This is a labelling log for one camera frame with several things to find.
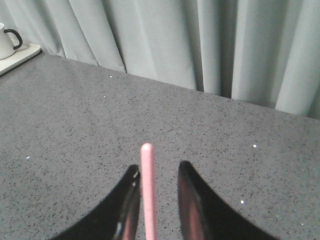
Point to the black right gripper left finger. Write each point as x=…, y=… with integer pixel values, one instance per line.
x=115, y=217

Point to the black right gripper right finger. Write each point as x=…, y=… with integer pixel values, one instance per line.
x=205, y=216

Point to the pink chopstick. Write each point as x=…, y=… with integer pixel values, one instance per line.
x=147, y=159

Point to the grey-white curtain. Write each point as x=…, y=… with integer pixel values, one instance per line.
x=265, y=52

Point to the cream tray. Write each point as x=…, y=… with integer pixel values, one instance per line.
x=21, y=55

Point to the white mug black handle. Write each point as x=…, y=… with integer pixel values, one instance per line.
x=7, y=48

